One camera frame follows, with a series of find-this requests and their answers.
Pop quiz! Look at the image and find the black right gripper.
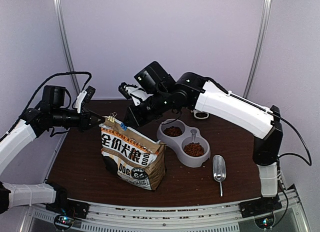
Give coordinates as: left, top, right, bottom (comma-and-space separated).
123, 90, 171, 130

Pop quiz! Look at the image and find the gold binder clip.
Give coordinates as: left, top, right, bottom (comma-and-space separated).
105, 112, 118, 123

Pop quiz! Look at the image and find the blue binder clip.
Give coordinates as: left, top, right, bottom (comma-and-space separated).
120, 122, 128, 131

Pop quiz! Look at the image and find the dog food bag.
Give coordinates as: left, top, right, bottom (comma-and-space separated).
99, 119, 166, 191

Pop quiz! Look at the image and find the metal scoop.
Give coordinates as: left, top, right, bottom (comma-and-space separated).
212, 155, 227, 197

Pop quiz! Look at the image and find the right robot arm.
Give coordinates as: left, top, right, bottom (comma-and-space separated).
118, 61, 283, 213

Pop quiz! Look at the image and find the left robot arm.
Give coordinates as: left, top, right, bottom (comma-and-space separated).
0, 85, 105, 214

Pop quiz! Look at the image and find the grey double pet bowl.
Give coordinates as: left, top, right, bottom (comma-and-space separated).
156, 119, 211, 168

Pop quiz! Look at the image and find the patterned white mug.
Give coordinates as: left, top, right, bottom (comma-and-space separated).
192, 110, 210, 120

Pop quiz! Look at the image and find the brown dog kibble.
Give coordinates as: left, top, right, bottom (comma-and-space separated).
163, 126, 205, 157

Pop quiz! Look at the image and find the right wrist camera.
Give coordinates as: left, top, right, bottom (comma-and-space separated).
118, 82, 148, 106

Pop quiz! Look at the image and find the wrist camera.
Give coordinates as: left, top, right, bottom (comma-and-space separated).
74, 86, 96, 114
118, 82, 148, 106

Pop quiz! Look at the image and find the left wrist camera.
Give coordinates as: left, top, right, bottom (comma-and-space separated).
74, 86, 96, 114

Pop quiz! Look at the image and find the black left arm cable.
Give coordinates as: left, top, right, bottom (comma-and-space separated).
0, 71, 93, 140

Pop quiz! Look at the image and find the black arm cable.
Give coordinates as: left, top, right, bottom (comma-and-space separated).
274, 111, 313, 167
0, 71, 93, 140

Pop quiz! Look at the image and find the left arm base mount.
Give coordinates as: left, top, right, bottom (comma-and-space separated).
45, 200, 89, 231

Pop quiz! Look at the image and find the left aluminium frame post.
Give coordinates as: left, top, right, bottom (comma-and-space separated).
51, 0, 82, 92

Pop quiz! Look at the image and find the aluminium frame post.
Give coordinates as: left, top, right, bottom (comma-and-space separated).
243, 0, 273, 98
51, 0, 82, 92

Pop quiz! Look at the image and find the front aluminium rail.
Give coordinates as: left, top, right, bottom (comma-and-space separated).
24, 191, 308, 232

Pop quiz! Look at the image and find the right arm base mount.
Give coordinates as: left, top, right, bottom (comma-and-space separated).
239, 197, 282, 230

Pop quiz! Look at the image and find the right aluminium frame post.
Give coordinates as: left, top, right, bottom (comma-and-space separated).
243, 0, 273, 98

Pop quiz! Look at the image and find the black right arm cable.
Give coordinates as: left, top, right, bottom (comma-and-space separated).
274, 111, 313, 167

